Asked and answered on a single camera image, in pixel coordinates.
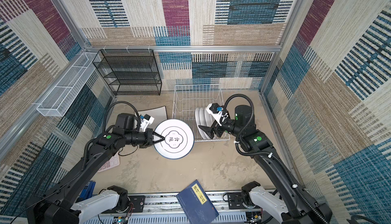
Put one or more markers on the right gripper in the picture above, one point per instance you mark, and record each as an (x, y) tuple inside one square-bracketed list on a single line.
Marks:
[(210, 131)]

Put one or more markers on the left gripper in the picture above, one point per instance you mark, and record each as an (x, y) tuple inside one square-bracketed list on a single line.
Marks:
[(149, 134)]

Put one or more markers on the white square plate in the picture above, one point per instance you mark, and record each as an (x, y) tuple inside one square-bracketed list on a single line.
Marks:
[(159, 115)]

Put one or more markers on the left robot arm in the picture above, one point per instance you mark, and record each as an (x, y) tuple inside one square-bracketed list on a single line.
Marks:
[(59, 205)]

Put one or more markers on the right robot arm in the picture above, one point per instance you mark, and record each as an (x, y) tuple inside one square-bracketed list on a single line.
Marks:
[(294, 205)]

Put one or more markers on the black mesh shelf rack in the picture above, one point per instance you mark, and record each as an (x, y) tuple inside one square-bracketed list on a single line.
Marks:
[(129, 72)]

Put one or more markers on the pink white calculator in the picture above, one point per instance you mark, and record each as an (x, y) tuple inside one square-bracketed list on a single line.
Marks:
[(112, 163)]

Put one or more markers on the blue book yellow label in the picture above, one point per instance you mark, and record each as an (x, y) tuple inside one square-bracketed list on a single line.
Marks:
[(196, 204)]

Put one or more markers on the blue stapler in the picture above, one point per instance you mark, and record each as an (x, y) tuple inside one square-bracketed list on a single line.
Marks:
[(87, 191)]

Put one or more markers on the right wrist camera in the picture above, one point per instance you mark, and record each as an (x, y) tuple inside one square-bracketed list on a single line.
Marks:
[(219, 114)]

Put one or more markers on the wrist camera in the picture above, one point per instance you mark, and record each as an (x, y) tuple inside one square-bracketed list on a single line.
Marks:
[(146, 120), (219, 114)]

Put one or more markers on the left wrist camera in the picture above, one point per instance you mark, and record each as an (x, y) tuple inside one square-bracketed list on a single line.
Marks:
[(146, 120)]

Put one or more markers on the white wire dish rack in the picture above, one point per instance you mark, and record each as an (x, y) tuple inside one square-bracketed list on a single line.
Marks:
[(189, 105)]

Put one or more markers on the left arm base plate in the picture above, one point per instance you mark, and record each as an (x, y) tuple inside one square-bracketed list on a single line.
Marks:
[(135, 204)]

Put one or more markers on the aluminium front rail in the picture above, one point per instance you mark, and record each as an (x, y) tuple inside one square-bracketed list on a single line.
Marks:
[(171, 202)]

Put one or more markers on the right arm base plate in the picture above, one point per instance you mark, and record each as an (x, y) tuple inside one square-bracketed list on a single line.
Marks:
[(236, 200)]

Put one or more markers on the white mesh wall basket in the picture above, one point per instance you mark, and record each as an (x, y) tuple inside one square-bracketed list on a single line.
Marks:
[(61, 97)]

